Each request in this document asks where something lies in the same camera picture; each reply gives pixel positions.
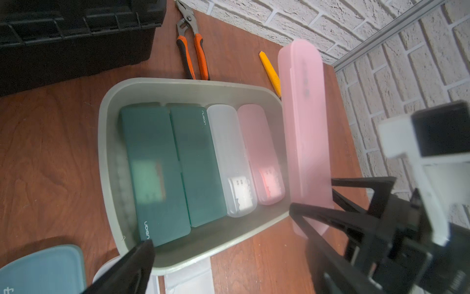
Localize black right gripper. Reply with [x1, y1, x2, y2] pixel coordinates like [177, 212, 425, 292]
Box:
[290, 176, 470, 294]

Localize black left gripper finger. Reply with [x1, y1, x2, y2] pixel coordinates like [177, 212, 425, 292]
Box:
[83, 240, 155, 294]

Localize blue-grey pencil case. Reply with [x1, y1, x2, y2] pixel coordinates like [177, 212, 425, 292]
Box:
[1, 245, 86, 294]

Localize dark green pencil case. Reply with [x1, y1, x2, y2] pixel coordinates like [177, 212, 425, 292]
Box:
[170, 105, 227, 227]
[120, 105, 191, 247]

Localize pink pencil case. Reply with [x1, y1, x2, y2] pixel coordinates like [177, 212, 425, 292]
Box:
[237, 104, 286, 205]
[277, 38, 335, 239]

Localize clear frosted pencil case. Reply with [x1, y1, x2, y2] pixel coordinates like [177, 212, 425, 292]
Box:
[207, 104, 258, 218]

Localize grey-green storage tray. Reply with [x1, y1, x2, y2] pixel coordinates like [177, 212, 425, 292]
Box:
[97, 77, 291, 276]

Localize yellow utility knife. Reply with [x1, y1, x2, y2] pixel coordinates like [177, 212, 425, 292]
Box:
[259, 51, 282, 98]

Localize black plastic toolbox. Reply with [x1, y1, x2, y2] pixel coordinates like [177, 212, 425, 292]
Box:
[1, 1, 166, 96]

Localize aluminium corner post right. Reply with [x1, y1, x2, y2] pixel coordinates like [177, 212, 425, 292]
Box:
[332, 0, 446, 72]

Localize orange-handled pliers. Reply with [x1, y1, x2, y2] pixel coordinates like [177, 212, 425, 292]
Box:
[174, 0, 211, 81]

